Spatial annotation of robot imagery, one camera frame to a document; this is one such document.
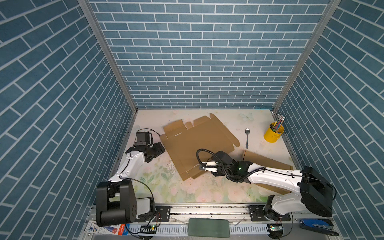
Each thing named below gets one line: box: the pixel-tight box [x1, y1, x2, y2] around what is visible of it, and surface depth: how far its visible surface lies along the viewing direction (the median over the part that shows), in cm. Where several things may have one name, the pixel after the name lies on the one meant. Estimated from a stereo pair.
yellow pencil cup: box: [263, 122, 285, 143], surface depth 100 cm
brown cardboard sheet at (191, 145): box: [159, 113, 240, 181], surface depth 107 cm
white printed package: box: [84, 221, 130, 236], surface depth 70 cm
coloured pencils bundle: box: [272, 114, 286, 133], surface depth 98 cm
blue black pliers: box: [300, 218, 340, 237], surface depth 71 cm
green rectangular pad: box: [187, 218, 230, 238], surface depth 71 cm
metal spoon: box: [244, 128, 250, 149], surface depth 107 cm
